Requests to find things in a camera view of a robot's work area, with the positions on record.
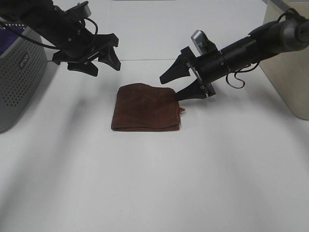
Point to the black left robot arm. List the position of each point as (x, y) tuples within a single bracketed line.
[(36, 14)]

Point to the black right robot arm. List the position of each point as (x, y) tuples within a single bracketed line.
[(262, 43)]

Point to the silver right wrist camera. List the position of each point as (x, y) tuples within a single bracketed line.
[(202, 43)]

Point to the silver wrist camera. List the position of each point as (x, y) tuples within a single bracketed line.
[(202, 43), (81, 10)]

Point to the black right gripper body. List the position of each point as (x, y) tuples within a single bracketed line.
[(207, 68)]

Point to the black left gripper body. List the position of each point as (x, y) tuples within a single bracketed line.
[(75, 43)]

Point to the grey perforated laundry basket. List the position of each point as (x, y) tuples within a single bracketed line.
[(22, 67)]

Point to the beige storage bin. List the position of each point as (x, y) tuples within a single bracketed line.
[(289, 72)]

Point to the brown towel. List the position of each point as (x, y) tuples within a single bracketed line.
[(141, 107)]

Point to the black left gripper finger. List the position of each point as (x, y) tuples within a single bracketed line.
[(87, 68), (109, 57)]

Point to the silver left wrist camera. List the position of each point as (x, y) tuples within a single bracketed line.
[(81, 10)]

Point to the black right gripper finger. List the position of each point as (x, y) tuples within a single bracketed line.
[(177, 70), (193, 91)]

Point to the purple cloth in basket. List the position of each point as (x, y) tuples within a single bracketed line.
[(7, 38)]

